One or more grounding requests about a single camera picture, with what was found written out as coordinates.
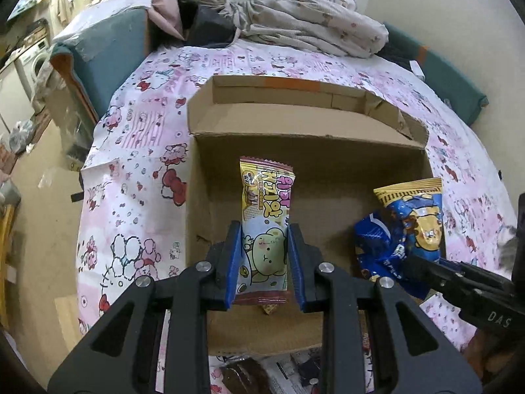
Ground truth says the yellow blue bear snack packet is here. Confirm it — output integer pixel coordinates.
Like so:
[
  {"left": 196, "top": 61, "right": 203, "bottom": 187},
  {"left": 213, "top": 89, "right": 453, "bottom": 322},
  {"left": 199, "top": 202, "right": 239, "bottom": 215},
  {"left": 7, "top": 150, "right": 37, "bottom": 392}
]
[{"left": 373, "top": 177, "right": 447, "bottom": 263}]

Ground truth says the pink cartoon printed blanket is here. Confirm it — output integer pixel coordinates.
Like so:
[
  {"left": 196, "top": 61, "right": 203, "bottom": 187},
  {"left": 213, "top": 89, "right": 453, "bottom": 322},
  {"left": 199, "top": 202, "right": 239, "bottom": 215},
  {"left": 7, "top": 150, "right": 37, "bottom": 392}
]
[{"left": 76, "top": 43, "right": 519, "bottom": 394}]

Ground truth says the yellow pink wafer snack packet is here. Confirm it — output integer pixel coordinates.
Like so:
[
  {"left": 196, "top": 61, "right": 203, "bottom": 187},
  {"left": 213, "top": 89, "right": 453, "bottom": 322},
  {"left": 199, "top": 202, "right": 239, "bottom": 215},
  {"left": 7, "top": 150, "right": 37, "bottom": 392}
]
[{"left": 239, "top": 156, "right": 296, "bottom": 306}]

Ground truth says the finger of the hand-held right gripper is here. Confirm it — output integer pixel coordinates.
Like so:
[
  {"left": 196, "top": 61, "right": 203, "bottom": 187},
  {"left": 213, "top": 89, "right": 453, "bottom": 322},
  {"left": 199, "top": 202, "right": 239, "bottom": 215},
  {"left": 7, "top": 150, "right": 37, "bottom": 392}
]
[{"left": 404, "top": 252, "right": 466, "bottom": 296}]

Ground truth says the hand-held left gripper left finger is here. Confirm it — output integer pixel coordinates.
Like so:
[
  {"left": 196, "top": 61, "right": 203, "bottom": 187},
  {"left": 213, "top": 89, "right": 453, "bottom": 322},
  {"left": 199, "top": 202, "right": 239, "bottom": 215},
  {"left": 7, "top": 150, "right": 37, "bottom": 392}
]
[{"left": 47, "top": 220, "right": 242, "bottom": 394}]

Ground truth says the black white printed paper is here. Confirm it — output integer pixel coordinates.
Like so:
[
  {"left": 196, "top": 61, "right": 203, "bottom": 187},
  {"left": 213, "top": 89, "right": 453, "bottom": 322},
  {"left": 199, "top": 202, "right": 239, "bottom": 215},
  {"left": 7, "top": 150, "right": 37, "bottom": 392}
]
[{"left": 264, "top": 350, "right": 325, "bottom": 394}]

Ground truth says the white washing machine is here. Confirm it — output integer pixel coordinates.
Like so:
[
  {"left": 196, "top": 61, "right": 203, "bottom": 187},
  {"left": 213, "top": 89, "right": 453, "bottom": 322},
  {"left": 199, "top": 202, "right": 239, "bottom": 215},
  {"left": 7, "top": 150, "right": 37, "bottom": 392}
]
[{"left": 18, "top": 39, "right": 52, "bottom": 103}]

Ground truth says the grey furry object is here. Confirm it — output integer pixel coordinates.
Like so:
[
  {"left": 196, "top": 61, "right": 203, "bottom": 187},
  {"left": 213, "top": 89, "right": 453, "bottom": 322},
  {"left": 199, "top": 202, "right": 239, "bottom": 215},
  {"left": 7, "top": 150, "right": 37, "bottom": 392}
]
[{"left": 496, "top": 225, "right": 519, "bottom": 274}]

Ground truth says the clear chocolate cake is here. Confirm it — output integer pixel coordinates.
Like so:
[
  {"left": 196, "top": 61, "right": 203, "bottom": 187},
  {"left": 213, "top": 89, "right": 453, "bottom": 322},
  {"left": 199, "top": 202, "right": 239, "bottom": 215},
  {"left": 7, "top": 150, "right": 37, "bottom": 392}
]
[{"left": 219, "top": 357, "right": 273, "bottom": 394}]

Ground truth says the pink cloth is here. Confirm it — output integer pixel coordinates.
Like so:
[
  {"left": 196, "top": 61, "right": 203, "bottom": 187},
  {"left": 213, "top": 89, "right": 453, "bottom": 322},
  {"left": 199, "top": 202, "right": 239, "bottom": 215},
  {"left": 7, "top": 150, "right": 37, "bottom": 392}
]
[{"left": 150, "top": 0, "right": 185, "bottom": 42}]

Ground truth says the teal foam bumper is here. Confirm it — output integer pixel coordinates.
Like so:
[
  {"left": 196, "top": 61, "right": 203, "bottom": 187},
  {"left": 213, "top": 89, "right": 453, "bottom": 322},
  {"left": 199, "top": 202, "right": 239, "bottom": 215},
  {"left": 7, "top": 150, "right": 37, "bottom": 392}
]
[
  {"left": 386, "top": 22, "right": 489, "bottom": 126},
  {"left": 49, "top": 8, "right": 150, "bottom": 132}
]

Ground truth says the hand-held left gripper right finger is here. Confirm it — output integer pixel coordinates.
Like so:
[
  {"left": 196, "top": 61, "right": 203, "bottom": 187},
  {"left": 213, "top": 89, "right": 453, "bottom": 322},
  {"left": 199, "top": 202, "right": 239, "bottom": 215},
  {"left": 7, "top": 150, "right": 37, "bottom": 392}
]
[{"left": 287, "top": 224, "right": 482, "bottom": 394}]

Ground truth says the cardboard box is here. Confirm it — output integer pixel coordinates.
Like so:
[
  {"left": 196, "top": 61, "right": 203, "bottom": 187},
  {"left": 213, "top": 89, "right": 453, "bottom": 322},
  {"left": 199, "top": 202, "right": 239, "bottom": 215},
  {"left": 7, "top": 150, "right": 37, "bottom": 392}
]
[{"left": 185, "top": 75, "right": 431, "bottom": 356}]

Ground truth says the crumpled floral blanket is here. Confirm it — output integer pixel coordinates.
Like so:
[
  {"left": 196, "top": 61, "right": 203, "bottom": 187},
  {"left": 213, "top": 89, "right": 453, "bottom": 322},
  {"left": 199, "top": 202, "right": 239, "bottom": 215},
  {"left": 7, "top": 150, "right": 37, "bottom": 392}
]
[{"left": 184, "top": 0, "right": 389, "bottom": 59}]

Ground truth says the black cloth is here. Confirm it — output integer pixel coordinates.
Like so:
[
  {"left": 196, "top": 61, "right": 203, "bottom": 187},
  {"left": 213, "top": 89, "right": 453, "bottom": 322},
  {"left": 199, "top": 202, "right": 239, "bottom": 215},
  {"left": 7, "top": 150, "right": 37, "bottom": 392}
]
[{"left": 180, "top": 0, "right": 239, "bottom": 48}]

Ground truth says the clear plastic bag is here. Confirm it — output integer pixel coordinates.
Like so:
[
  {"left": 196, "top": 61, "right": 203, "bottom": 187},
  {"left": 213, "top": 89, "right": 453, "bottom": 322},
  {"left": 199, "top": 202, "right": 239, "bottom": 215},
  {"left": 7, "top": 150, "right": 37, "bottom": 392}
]
[{"left": 8, "top": 119, "right": 35, "bottom": 154}]

